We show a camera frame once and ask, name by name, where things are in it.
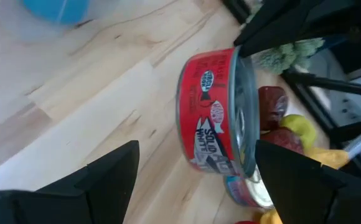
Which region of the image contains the dark red pomegranate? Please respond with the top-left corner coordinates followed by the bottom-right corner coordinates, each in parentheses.
top-left (258, 85), bottom-right (289, 131)
top-left (261, 127), bottom-right (306, 156)

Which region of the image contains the red label tuna can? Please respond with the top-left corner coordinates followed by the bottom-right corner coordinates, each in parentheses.
top-left (176, 46), bottom-right (261, 179)

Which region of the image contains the yellow green fruit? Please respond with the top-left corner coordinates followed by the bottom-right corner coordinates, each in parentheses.
top-left (279, 114), bottom-right (318, 150)

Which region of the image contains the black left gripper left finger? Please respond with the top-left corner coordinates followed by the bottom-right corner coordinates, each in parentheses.
top-left (0, 139), bottom-right (140, 224)

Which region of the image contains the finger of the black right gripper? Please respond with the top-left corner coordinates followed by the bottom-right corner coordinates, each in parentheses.
top-left (235, 0), bottom-right (327, 44)
top-left (235, 18), bottom-right (334, 58)

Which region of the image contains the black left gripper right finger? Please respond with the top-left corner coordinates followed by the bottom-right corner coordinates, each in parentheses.
top-left (254, 139), bottom-right (361, 224)

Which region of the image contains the blue squeeze bottle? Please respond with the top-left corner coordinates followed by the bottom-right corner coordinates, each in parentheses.
top-left (21, 0), bottom-right (91, 26)

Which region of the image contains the green succulent plant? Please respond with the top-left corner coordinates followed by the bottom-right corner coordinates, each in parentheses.
top-left (250, 0), bottom-right (326, 75)

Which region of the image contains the orange yellow fruit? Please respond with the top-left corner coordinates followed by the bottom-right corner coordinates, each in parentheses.
top-left (304, 147), bottom-right (351, 170)

